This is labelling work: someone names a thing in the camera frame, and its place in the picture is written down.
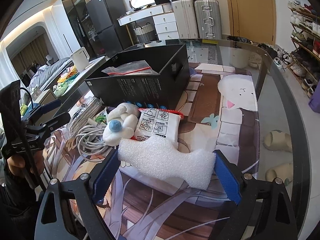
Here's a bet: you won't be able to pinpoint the white rope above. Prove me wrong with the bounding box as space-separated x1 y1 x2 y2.
101 60 160 77

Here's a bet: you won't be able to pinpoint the white red packet with pictograms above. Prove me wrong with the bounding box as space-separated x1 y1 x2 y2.
134 108 181 148

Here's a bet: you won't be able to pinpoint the white foam piece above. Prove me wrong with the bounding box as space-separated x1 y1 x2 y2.
118 135 216 190

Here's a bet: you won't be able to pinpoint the striped socks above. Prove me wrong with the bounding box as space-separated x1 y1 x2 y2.
66 96 103 138

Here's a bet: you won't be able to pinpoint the green snack packet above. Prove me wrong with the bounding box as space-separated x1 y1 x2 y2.
95 113 107 126

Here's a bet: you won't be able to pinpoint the person's left hand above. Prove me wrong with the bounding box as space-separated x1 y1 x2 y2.
7 151 44 177

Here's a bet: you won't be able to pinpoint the grey low cabinet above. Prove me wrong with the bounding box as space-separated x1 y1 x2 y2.
40 56 106 123

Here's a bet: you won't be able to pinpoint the bed with grey blanket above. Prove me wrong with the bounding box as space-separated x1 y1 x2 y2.
27 57 73 93

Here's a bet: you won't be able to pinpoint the beige slipper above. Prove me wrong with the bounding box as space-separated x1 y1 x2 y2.
263 130 292 153
265 163 293 186

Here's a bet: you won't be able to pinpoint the white electric kettle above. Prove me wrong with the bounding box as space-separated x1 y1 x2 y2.
70 47 90 72

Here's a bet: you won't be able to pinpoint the white plush toy blue pompom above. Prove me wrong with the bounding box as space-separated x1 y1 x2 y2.
103 102 140 147

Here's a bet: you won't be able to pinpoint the dark glass wardrobe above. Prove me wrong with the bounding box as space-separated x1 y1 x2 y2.
62 0 104 59

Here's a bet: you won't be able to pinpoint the black storage box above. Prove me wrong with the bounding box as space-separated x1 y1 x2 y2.
85 44 190 109

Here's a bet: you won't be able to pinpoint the black refrigerator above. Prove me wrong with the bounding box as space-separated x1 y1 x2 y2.
86 0 132 57

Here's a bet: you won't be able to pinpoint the purple bag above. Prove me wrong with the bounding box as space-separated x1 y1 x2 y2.
308 83 320 113

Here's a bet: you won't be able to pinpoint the woven laundry basket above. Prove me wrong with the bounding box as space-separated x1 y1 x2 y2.
133 22 157 43

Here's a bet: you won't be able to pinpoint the white dresser desk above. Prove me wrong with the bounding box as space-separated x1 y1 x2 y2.
118 3 180 40

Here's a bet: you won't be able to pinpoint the black trash bin white base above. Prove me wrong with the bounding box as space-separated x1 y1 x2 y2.
227 35 252 69

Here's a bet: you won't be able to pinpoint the white suitcase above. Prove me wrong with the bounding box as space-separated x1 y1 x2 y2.
172 0 199 39

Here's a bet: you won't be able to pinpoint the silver aluminium suitcase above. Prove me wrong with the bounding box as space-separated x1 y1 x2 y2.
194 0 222 40

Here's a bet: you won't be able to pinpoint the wooden shoe rack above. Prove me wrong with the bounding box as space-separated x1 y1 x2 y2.
287 0 319 98

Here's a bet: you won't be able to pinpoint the wooden door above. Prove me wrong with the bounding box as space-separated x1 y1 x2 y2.
227 0 276 44

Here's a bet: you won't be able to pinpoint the white coiled cable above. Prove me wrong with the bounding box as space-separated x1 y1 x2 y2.
75 125 116 163

